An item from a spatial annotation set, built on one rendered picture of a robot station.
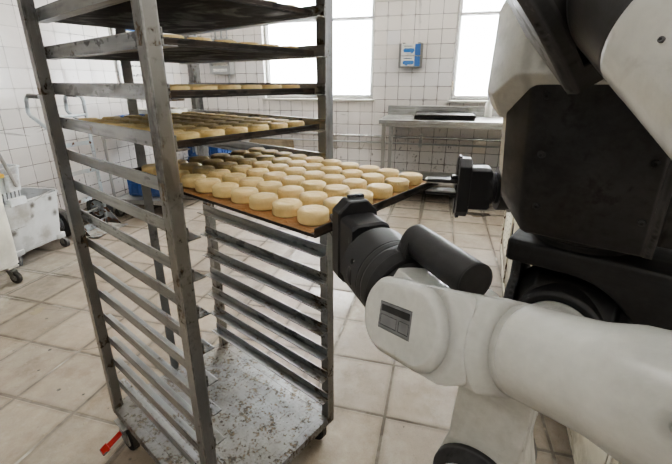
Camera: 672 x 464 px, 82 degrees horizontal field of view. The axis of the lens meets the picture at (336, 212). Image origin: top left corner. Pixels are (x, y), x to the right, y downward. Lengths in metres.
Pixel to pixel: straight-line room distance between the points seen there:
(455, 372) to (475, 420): 0.45
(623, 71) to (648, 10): 0.03
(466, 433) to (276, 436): 0.83
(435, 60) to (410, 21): 0.51
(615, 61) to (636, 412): 0.18
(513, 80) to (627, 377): 0.31
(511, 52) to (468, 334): 0.29
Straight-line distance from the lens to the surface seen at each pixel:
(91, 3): 1.02
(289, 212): 0.62
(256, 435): 1.49
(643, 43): 0.26
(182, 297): 0.86
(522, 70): 0.45
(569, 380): 0.26
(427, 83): 4.80
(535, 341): 0.27
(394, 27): 4.86
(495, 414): 0.72
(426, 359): 0.30
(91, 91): 1.09
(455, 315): 0.29
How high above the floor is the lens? 1.25
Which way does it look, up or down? 19 degrees down
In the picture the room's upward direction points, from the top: straight up
